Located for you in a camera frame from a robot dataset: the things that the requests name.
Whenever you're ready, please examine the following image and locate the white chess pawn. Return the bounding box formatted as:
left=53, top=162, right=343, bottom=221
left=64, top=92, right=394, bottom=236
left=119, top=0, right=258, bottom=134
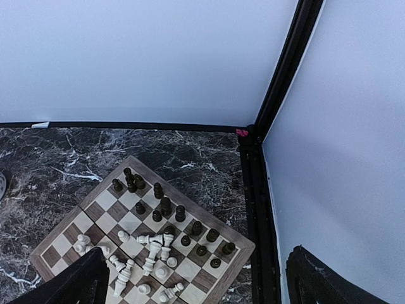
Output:
left=117, top=231, right=130, bottom=243

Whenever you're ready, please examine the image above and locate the white chess bishop lying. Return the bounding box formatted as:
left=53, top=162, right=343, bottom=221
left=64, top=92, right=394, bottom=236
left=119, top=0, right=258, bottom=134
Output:
left=111, top=258, right=135, bottom=297

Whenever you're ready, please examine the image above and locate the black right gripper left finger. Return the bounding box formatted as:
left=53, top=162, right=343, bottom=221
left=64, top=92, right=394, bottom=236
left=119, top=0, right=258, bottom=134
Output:
left=11, top=247, right=109, bottom=304

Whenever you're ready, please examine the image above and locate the yellow inside patterned mug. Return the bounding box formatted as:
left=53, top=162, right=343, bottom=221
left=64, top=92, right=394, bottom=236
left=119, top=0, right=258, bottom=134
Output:
left=0, top=172, right=7, bottom=200

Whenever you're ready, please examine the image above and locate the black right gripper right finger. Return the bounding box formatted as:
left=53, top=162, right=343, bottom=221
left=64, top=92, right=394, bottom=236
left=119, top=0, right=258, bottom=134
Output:
left=286, top=246, right=384, bottom=304

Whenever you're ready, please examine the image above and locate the black frame post right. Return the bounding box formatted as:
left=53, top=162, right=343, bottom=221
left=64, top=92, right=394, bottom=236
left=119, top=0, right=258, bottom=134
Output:
left=253, top=0, right=323, bottom=144

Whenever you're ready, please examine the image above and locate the wooden chess board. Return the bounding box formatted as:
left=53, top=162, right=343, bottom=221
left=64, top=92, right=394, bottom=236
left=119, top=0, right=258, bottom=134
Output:
left=30, top=156, right=254, bottom=303

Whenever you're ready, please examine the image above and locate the black chess piece corner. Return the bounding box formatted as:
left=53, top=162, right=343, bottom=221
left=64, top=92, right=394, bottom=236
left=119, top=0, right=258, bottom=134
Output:
left=123, top=167, right=134, bottom=184

